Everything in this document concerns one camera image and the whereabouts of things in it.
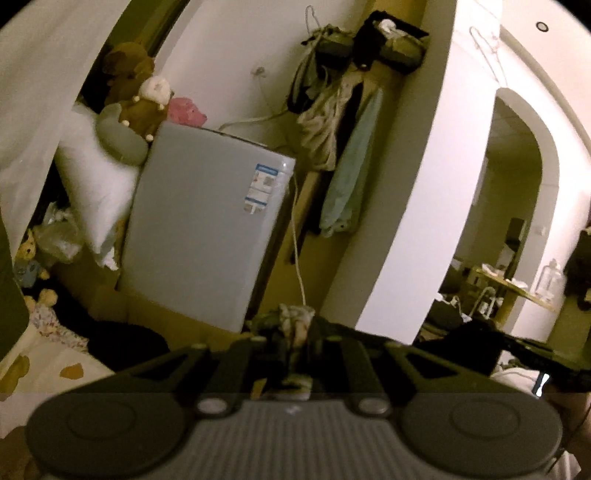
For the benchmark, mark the glass jar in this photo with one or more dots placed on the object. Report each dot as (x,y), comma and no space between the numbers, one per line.
(550,279)

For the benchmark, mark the pink plush toy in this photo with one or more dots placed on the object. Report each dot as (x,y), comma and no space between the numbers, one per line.
(184,110)

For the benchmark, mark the light green hanging cloth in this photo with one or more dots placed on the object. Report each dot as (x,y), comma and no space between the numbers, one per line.
(353,180)

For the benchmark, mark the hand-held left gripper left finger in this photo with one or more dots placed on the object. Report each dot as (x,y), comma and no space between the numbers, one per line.
(265,357)

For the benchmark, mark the white pillow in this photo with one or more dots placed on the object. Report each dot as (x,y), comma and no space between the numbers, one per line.
(99,184)
(41,92)

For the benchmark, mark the beige hanging cloth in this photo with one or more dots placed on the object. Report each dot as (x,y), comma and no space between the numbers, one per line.
(323,124)

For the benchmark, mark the small bear in blue clothes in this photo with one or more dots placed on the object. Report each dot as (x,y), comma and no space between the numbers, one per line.
(27,258)

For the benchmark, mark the white printed bed sheet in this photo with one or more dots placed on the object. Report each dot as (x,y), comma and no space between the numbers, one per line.
(41,369)

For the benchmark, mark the brown teddy bear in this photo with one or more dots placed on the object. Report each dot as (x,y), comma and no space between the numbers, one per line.
(134,87)

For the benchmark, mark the black storage bag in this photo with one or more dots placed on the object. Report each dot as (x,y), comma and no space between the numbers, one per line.
(392,44)
(334,48)

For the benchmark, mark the floral bear print cloth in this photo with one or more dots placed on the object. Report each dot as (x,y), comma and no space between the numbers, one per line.
(298,321)

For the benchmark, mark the wooden table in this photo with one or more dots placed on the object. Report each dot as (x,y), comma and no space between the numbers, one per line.
(512,288)

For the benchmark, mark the grey wrapped washing machine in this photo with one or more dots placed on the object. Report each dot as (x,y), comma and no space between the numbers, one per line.
(203,221)

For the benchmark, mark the round ceiling light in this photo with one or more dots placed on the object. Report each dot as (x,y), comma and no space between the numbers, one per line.
(542,26)

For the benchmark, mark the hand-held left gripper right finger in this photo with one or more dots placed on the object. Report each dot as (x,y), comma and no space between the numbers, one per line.
(324,353)

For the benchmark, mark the grey plush toy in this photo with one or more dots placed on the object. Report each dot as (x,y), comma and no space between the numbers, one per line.
(122,136)

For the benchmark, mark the small doll in floral dress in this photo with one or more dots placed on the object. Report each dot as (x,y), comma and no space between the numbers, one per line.
(51,318)

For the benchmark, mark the black cloth heap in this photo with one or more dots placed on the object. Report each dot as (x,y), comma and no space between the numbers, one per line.
(124,339)

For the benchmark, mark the clear plastic bag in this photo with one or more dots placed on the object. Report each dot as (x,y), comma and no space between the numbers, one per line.
(57,235)

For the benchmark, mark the person's right forearm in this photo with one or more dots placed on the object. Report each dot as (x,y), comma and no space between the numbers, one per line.
(577,429)

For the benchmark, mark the plain dark cushion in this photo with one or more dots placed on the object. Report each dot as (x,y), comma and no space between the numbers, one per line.
(11,295)

